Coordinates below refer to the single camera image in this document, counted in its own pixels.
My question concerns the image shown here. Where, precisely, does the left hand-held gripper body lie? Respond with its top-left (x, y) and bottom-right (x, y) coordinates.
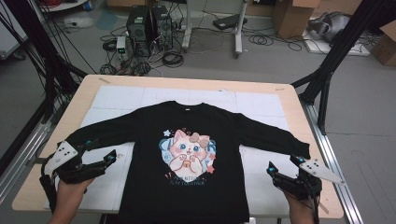
top-left (41, 141), bottom-right (106, 185)

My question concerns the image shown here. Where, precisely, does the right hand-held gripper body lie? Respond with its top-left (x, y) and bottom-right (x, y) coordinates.
top-left (275, 160), bottom-right (346, 201)

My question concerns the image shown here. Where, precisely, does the black long-sleeve cat-print shirt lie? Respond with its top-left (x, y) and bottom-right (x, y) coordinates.
top-left (65, 100), bottom-right (312, 224)

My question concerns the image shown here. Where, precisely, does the person's left hand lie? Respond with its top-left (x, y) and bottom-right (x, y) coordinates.
top-left (48, 179), bottom-right (94, 224)

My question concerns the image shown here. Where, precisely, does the person's right hand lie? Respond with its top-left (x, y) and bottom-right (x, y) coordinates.
top-left (284, 191), bottom-right (316, 224)

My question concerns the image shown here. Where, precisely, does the small silver power supply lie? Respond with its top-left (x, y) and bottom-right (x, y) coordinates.
top-left (116, 35), bottom-right (128, 61)

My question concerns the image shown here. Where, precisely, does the white floor board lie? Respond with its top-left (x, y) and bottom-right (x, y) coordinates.
top-left (303, 31), bottom-right (372, 57)

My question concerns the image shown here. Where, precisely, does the black computer tower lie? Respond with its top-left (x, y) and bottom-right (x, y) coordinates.
top-left (125, 6), bottom-right (153, 57)
top-left (151, 5), bottom-right (174, 50)

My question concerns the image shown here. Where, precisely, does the white cabinet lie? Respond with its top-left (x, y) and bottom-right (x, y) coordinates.
top-left (0, 0), bottom-right (29, 60)

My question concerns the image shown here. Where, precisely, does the grey bag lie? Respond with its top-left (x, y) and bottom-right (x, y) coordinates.
top-left (307, 11), bottom-right (353, 43)

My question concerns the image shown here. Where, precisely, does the white round table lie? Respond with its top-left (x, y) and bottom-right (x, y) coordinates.
top-left (36, 0), bottom-right (90, 13)

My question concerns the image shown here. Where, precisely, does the tall cardboard box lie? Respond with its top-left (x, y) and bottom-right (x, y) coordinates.
top-left (271, 0), bottom-right (321, 40)

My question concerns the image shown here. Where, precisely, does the white metal stand leg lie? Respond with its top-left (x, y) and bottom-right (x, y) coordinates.
top-left (181, 0), bottom-right (192, 52)
top-left (233, 0), bottom-right (250, 60)

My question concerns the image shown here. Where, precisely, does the flat black box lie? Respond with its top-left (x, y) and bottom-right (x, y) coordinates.
top-left (212, 13), bottom-right (248, 31)

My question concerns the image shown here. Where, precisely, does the aluminium rail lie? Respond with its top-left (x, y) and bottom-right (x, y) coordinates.
top-left (300, 101), bottom-right (363, 224)
top-left (0, 118), bottom-right (60, 203)

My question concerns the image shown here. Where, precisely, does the black metal frame with cables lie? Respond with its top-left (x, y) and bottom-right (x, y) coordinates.
top-left (0, 0), bottom-right (88, 122)

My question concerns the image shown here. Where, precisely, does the coiled black cable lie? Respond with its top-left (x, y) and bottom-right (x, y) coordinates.
top-left (102, 38), bottom-right (118, 53)
top-left (248, 31), bottom-right (303, 52)
top-left (162, 50), bottom-right (185, 68)

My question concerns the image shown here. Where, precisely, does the black metal frame strut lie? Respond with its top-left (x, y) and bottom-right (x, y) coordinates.
top-left (290, 0), bottom-right (396, 135)

